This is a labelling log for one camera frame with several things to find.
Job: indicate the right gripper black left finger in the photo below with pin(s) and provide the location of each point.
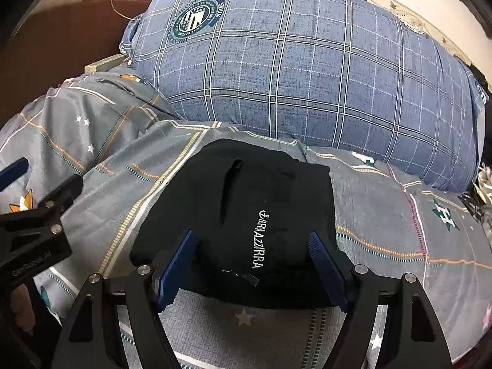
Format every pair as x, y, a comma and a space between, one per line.
91, 336

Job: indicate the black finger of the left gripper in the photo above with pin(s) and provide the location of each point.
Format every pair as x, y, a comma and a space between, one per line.
11, 173

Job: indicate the black pants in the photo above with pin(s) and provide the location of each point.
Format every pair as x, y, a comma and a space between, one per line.
252, 211

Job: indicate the person's left hand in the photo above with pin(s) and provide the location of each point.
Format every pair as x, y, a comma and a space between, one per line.
21, 306

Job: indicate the grey star patterned bedsheet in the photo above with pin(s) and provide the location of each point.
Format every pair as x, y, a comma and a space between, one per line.
119, 135

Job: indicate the clutter pile beside bed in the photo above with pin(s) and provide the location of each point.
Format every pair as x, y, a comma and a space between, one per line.
482, 186

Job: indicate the blue plaid pillow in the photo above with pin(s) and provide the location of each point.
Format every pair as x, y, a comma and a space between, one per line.
330, 73

